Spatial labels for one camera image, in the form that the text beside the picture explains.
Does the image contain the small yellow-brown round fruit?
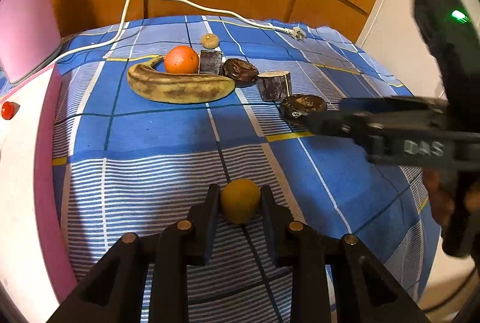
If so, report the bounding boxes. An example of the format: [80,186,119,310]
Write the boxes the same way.
[220,178,260,225]

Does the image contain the ripe spotted banana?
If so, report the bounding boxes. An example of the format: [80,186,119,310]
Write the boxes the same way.
[126,55,236,104]

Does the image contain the person's right hand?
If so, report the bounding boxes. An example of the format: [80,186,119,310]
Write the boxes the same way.
[422,168,480,229]

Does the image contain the blue plaid tablecloth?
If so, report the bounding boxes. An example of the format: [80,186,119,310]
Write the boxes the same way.
[52,16,439,299]

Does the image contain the wide sugarcane stump piece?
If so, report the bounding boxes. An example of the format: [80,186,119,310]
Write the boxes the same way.
[257,70,292,102]

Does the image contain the dark sugarcane piece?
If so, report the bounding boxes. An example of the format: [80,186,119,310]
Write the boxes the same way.
[199,50,222,75]

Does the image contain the orange without stem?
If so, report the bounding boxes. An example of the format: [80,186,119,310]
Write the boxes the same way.
[163,46,199,74]

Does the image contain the small tan round fruit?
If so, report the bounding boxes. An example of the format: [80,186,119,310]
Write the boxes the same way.
[201,33,220,50]

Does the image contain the pink and white tray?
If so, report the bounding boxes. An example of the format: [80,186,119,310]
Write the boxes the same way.
[1,65,77,322]

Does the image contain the red cherry tomato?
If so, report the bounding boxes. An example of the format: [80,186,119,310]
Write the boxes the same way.
[1,101,19,121]

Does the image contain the pink electric kettle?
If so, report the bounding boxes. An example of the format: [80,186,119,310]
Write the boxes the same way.
[1,0,62,85]

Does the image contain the white power cable with plug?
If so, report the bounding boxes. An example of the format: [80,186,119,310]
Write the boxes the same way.
[37,0,307,74]

